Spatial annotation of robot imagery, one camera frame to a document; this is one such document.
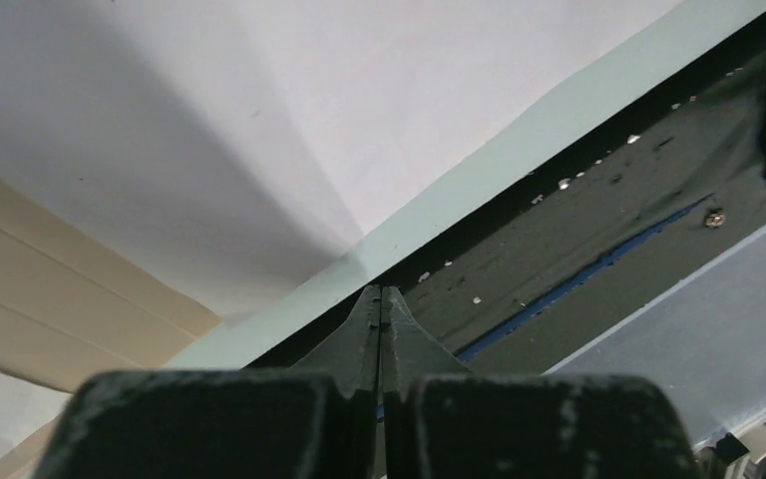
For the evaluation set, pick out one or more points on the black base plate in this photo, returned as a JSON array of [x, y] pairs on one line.
[[613, 220]]

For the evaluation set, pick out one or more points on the printed paper sheet stack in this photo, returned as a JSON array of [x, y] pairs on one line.
[[242, 151]]

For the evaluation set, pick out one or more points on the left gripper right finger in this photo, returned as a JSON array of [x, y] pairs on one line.
[[444, 421]]

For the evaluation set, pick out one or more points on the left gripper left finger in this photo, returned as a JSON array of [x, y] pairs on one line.
[[314, 419]]

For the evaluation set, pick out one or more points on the brown cardboard folder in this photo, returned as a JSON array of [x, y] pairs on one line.
[[70, 308]]

